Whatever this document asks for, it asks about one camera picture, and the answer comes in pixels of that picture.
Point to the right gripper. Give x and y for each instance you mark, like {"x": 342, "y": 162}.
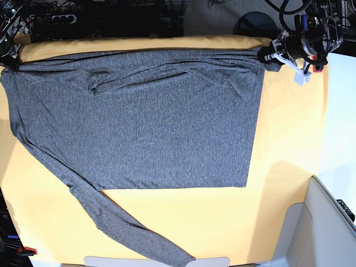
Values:
{"x": 9, "y": 51}

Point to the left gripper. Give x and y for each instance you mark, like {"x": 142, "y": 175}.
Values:
{"x": 292, "y": 50}

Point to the grey long-sleeve T-shirt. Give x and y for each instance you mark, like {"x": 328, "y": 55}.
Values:
{"x": 164, "y": 119}

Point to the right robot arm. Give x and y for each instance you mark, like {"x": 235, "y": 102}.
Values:
{"x": 13, "y": 18}

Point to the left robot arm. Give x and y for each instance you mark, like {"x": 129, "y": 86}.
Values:
{"x": 309, "y": 34}

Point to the black round base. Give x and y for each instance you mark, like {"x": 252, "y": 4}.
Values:
{"x": 256, "y": 24}

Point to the red clamp right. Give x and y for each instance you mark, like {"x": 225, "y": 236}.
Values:
{"x": 319, "y": 66}

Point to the red clamp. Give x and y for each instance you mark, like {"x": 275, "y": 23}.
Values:
{"x": 319, "y": 66}
{"x": 26, "y": 251}

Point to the black remote on bin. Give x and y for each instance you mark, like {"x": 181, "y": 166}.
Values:
{"x": 347, "y": 210}

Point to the white storage bin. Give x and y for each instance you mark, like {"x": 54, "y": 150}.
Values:
{"x": 316, "y": 232}

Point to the red clamp left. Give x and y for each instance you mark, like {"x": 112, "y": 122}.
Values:
{"x": 26, "y": 251}

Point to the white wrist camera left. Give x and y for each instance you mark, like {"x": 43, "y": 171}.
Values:
{"x": 302, "y": 78}

